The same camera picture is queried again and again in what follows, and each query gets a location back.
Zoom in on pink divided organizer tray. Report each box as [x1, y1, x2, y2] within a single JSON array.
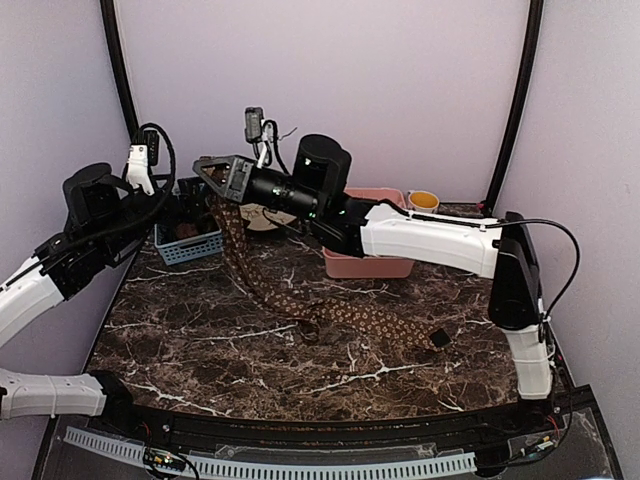
[[322, 187, 414, 279]]

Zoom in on left black frame post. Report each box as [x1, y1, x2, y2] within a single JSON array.
[[99, 0, 139, 139]]

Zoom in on round floral plate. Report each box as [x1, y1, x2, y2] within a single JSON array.
[[240, 203, 296, 232]]

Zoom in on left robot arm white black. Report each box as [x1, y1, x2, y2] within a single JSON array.
[[1, 163, 176, 436]]

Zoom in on brown floral tie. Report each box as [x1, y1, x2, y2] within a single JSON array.
[[207, 193, 452, 351]]

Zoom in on blue perforated plastic basket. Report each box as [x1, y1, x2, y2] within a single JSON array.
[[154, 184, 223, 266]]

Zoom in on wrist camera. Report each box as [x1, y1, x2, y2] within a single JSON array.
[[124, 122, 177, 196], [244, 107, 296, 173]]

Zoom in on white mug yellow inside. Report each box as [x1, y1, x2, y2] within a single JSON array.
[[407, 190, 440, 213]]

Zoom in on right black frame post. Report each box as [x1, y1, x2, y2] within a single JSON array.
[[480, 0, 545, 217]]

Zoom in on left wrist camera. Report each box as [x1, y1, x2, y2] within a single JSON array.
[[124, 122, 177, 196]]

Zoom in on small green circuit board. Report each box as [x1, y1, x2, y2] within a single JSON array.
[[143, 448, 186, 472]]

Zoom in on grey slotted cable duct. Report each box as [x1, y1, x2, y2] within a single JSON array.
[[63, 427, 477, 479]]

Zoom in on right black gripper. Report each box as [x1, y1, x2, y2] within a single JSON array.
[[191, 156, 322, 222]]

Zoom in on black frame post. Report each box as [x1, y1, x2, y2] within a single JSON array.
[[99, 0, 139, 139], [480, 0, 545, 217]]

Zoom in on dark brown ties in basket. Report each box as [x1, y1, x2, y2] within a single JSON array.
[[172, 215, 218, 240]]

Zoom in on black front rail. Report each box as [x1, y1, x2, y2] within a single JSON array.
[[87, 400, 554, 450]]

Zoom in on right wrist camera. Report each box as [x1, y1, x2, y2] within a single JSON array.
[[244, 107, 296, 173]]

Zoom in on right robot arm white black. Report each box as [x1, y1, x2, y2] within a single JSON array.
[[193, 134, 552, 434]]

